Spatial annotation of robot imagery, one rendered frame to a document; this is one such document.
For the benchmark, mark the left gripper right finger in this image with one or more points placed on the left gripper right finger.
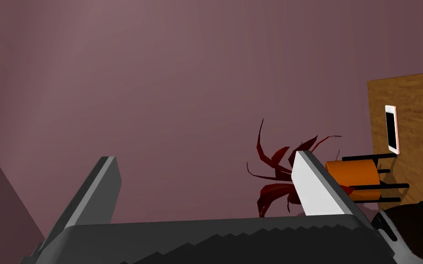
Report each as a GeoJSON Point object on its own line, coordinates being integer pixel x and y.
{"type": "Point", "coordinates": [316, 190]}

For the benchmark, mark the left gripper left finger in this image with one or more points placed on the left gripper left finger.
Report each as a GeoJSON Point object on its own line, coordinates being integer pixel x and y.
{"type": "Point", "coordinates": [99, 194]}

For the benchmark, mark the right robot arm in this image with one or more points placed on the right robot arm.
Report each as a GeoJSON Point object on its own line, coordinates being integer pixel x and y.
{"type": "Point", "coordinates": [417, 229]}

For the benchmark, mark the red plant in orange pot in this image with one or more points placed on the red plant in orange pot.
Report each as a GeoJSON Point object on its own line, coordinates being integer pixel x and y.
{"type": "Point", "coordinates": [356, 176]}

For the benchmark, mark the white phone with black screen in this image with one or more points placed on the white phone with black screen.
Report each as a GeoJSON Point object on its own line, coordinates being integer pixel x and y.
{"type": "Point", "coordinates": [391, 130]}

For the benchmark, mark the brown wooden table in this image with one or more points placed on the brown wooden table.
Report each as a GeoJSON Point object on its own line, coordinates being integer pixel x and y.
{"type": "Point", "coordinates": [422, 124]}

